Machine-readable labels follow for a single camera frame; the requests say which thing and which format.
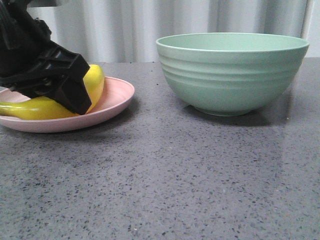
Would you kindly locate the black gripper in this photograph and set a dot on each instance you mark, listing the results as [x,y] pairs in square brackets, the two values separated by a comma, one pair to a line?
[33,65]

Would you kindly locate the yellow banana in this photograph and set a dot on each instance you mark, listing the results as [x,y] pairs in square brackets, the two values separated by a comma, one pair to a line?
[44,108]

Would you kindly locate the pink plate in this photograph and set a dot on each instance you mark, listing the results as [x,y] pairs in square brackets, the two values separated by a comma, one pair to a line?
[116,96]

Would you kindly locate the green ribbed bowl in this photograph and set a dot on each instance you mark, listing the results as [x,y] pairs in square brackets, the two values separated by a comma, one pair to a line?
[230,73]

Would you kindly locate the white pleated curtain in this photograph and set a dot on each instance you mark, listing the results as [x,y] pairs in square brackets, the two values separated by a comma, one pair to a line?
[119,31]

